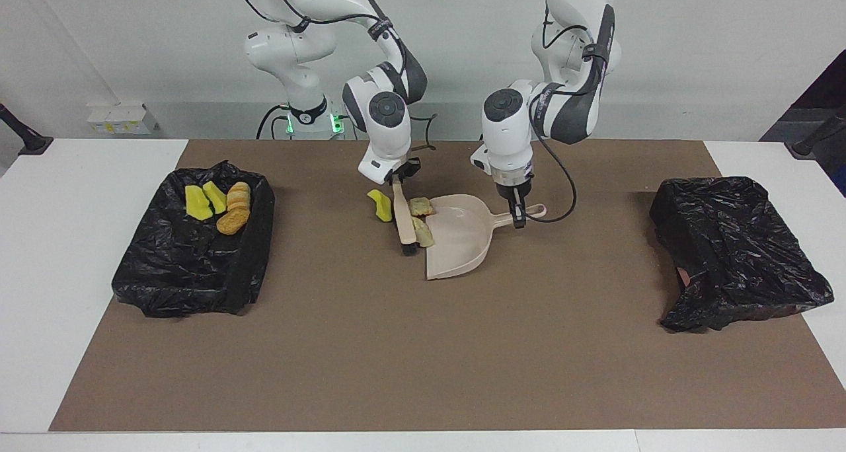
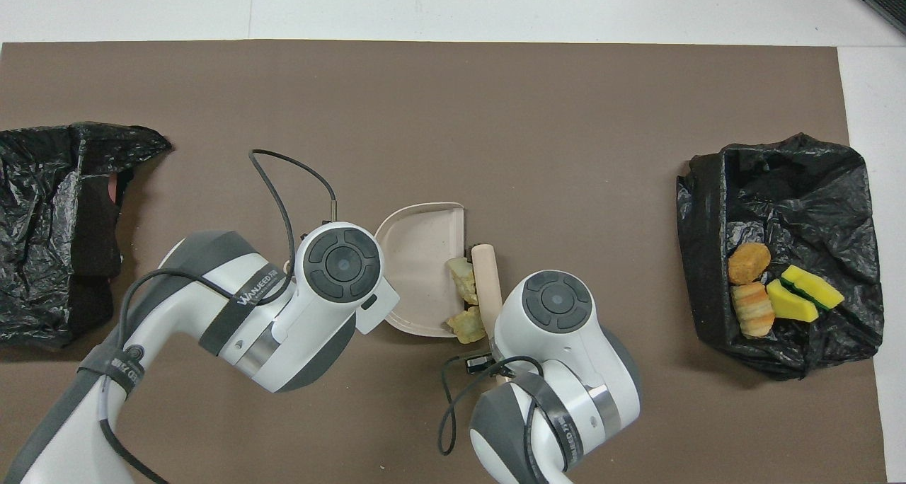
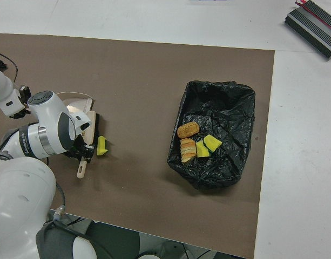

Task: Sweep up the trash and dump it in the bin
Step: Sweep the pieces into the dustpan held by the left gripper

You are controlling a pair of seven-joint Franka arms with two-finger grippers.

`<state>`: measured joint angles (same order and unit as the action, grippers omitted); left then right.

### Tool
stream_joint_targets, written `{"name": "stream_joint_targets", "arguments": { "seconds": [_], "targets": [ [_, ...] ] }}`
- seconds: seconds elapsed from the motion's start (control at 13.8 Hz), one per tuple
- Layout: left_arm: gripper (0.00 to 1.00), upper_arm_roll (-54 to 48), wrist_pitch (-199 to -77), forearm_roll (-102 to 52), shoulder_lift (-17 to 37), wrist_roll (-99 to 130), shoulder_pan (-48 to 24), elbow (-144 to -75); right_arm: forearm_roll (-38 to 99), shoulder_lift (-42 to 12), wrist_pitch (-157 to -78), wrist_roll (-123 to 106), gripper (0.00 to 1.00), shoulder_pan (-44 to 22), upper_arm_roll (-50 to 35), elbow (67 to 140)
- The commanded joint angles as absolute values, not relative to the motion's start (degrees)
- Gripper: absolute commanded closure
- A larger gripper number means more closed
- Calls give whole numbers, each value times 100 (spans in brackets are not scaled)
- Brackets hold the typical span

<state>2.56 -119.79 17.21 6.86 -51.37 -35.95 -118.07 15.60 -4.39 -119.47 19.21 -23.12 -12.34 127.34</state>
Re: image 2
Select pale chip piece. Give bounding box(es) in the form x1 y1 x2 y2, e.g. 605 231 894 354
446 258 479 306
445 309 488 345

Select beige hand brush black bristles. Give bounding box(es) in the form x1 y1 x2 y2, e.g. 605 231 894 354
472 243 512 387

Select beige plastic dustpan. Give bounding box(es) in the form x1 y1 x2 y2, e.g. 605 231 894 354
283 202 468 339

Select striped croissant bread piece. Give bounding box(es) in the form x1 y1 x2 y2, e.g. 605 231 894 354
731 282 776 339

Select brown nugget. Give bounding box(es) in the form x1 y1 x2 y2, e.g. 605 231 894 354
728 242 772 285

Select yellow sponge piece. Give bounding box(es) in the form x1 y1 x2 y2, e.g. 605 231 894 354
767 279 820 323
781 265 846 311

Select black bag lined trash bin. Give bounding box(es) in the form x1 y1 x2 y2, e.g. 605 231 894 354
0 121 173 350
676 132 885 381

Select brown paper table mat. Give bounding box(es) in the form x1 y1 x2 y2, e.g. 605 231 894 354
0 40 887 484

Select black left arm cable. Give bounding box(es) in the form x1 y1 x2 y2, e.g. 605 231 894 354
99 148 339 484

